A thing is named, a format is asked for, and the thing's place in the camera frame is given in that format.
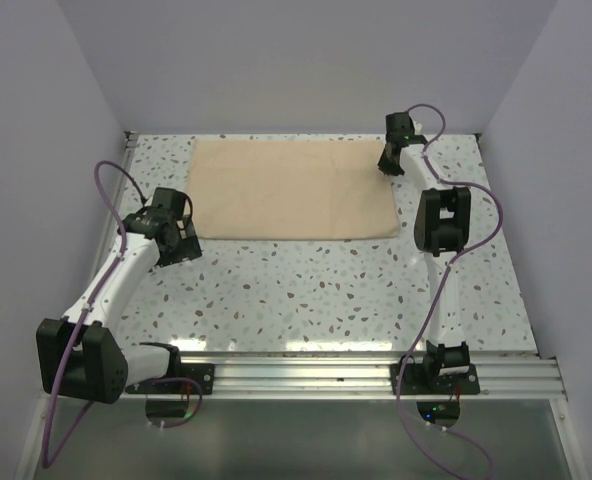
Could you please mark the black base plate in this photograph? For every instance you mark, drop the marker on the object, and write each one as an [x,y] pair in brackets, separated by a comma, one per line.
[425,378]
[189,378]

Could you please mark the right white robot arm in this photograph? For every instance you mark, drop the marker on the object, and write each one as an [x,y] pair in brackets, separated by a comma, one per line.
[441,229]

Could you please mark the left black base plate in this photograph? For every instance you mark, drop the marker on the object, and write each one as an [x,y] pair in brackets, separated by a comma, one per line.
[189,378]

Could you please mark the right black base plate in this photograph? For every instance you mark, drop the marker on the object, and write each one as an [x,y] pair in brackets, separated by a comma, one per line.
[425,378]

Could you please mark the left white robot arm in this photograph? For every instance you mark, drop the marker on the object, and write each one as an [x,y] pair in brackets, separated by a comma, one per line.
[78,354]

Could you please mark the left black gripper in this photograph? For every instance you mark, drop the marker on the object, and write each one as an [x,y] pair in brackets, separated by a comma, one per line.
[187,248]

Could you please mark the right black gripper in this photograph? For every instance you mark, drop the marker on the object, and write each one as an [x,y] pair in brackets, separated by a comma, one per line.
[385,166]

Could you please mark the aluminium front rail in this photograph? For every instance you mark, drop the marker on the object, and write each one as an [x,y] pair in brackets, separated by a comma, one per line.
[339,377]

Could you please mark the beige cloth wrap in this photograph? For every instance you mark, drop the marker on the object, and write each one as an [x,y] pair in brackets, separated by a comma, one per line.
[290,190]

